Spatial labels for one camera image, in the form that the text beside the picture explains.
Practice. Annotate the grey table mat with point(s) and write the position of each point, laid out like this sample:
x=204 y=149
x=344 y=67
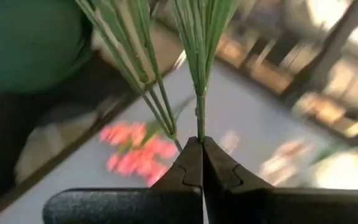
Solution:
x=244 y=109

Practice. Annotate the pink blossom spray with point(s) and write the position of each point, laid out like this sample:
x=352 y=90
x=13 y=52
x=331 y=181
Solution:
x=138 y=152
x=200 y=62

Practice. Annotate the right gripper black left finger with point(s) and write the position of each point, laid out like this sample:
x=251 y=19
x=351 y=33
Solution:
x=166 y=199

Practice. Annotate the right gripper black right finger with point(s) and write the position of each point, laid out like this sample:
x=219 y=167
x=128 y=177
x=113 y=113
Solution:
x=259 y=202

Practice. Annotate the person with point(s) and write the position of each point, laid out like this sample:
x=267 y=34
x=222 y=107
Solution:
x=26 y=46

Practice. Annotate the white blossom spray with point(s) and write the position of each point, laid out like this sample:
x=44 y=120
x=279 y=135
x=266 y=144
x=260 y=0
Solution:
x=284 y=165

